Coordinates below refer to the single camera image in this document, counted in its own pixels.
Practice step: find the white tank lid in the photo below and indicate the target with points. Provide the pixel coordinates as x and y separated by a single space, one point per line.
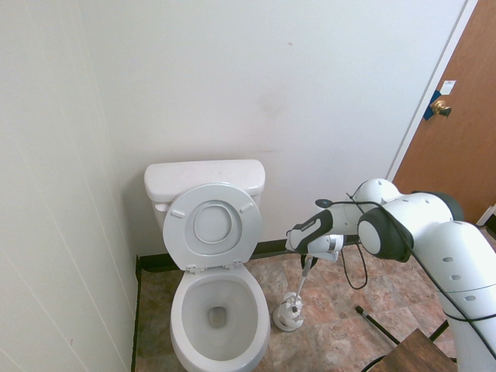
193 174

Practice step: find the brown wooden table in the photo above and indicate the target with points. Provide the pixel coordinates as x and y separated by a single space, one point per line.
418 352

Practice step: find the white brush holder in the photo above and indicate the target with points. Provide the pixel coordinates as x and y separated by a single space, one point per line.
284 323

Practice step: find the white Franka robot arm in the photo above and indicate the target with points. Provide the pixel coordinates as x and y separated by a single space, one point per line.
445 240

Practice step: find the black baseboard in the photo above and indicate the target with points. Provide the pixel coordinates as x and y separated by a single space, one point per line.
135 317
271 248

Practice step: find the white toilet bowl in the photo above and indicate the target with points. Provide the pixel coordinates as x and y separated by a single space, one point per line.
259 333

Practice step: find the white door frame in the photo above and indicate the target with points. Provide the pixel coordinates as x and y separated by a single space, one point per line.
430 89

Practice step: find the white paper label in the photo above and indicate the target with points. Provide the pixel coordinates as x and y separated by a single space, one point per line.
447 87

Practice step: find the white toilet tank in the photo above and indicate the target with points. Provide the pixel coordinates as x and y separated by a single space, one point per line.
159 217

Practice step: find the white toilet seat cover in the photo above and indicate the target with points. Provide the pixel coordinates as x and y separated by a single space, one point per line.
213 222

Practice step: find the brown wooden door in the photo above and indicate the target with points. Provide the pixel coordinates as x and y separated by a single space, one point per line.
465 155

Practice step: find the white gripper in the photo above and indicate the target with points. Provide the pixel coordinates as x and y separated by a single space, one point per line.
310 232

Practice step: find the white toilet brush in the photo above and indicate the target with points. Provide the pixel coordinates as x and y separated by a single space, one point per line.
302 284

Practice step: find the brass door knob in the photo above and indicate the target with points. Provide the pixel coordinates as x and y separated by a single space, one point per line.
439 106

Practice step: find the blue tape strip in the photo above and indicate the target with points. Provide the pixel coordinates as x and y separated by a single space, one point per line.
428 114

